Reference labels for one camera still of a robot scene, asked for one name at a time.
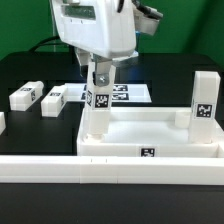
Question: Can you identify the white thin cable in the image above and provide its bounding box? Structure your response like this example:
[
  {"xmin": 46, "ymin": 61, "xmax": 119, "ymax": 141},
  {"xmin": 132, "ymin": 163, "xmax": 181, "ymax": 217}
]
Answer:
[{"xmin": 49, "ymin": 9, "xmax": 58, "ymax": 53}]

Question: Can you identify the white front fence bar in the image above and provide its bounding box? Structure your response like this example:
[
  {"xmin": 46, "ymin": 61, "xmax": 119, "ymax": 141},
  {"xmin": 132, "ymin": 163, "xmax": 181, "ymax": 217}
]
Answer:
[{"xmin": 0, "ymin": 156, "xmax": 224, "ymax": 185}]

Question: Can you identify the black cable on base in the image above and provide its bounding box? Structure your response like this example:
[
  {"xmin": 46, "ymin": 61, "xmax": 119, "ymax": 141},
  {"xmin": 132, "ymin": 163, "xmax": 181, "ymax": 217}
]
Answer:
[{"xmin": 28, "ymin": 34, "xmax": 71, "ymax": 53}]

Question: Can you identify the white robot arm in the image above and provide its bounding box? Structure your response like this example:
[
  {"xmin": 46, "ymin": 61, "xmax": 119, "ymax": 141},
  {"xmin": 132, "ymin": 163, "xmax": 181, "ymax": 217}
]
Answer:
[{"xmin": 51, "ymin": 0, "xmax": 163, "ymax": 87}]

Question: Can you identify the white desk top tray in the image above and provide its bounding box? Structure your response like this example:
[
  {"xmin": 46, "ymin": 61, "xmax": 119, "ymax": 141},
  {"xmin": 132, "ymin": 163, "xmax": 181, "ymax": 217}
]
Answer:
[{"xmin": 77, "ymin": 107, "xmax": 224, "ymax": 158}]

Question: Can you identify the white block at left edge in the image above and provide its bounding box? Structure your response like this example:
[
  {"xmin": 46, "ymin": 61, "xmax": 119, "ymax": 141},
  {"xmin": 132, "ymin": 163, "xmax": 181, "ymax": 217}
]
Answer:
[{"xmin": 0, "ymin": 112, "xmax": 6, "ymax": 135}]

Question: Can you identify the white marker base plate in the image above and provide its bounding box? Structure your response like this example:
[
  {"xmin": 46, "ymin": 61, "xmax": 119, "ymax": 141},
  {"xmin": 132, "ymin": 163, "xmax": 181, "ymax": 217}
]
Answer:
[{"xmin": 65, "ymin": 83, "xmax": 151, "ymax": 103}]

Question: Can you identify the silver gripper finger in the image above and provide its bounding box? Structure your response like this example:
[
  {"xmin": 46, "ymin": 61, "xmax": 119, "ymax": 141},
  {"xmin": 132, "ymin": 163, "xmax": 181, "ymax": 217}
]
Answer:
[
  {"xmin": 93, "ymin": 56, "xmax": 116, "ymax": 87},
  {"xmin": 75, "ymin": 48, "xmax": 91, "ymax": 78}
]

